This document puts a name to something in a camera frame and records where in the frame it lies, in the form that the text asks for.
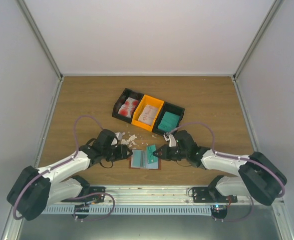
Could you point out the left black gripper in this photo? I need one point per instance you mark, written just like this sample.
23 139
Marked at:
122 152

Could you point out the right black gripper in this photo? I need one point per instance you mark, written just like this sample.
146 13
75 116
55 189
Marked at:
165 153

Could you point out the brown leather card holder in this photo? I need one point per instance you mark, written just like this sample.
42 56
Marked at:
153 166

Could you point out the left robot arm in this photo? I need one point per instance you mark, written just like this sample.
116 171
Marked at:
37 188

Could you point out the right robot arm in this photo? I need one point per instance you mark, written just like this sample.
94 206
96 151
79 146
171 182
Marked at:
252 175

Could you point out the teal card stack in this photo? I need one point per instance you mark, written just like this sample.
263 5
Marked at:
168 122

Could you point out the black bin with teal cards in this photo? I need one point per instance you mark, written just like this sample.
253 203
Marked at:
170 108

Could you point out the white patterned card stack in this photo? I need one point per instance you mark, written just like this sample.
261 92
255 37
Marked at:
148 114

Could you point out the red circle card stack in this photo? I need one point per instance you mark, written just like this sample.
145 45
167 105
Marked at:
127 108

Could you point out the black bin with red cards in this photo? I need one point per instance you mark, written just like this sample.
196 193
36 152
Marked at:
124 95

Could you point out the orange bin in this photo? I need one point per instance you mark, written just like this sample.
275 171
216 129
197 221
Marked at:
146 99

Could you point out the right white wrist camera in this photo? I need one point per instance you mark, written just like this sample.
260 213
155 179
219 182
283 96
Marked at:
170 139

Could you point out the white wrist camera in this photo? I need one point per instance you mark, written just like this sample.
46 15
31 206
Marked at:
170 139
117 138

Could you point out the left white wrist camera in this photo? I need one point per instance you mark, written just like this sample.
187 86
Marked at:
117 138

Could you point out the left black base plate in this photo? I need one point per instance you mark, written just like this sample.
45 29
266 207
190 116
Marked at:
83 205

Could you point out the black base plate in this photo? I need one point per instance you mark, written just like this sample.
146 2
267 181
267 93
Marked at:
219 204
83 205

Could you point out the aluminium rail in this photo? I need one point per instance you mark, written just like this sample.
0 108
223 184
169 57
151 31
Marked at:
160 195

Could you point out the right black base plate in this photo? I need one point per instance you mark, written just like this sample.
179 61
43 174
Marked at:
219 204

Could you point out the grey slotted cable duct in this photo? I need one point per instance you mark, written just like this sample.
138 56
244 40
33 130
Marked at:
192 210

